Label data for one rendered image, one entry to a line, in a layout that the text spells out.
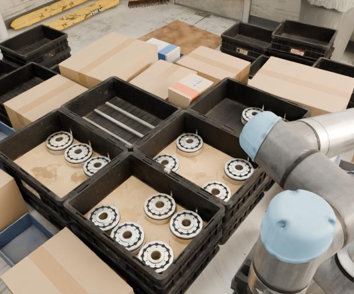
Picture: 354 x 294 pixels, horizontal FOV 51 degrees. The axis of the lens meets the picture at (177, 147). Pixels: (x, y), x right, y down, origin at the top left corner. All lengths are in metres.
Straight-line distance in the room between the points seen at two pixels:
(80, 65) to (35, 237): 0.84
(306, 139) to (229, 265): 0.77
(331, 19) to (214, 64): 1.74
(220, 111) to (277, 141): 1.08
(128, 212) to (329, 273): 0.61
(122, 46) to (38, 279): 1.25
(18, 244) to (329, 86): 1.38
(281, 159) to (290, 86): 1.17
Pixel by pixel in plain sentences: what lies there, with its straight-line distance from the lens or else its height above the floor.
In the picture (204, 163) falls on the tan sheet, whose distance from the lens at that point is 1.37.
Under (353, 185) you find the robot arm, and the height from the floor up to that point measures 1.45.
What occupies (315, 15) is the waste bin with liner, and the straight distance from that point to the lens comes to 3.45.
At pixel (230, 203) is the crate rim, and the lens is 1.12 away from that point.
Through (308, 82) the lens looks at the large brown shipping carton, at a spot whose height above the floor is 0.90.
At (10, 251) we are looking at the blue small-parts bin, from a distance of 1.41.
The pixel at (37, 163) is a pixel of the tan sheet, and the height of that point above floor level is 0.83.
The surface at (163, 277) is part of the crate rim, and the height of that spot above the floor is 0.93.
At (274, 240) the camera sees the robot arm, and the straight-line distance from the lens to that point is 0.43.
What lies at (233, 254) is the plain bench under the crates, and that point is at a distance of 1.30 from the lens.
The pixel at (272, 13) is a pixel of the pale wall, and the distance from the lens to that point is 4.27.
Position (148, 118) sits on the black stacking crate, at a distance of 1.58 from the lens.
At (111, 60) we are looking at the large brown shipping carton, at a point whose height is 0.90.
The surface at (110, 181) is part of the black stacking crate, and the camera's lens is 1.26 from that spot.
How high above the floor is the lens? 1.80
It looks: 43 degrees down
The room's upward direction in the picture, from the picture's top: 1 degrees counter-clockwise
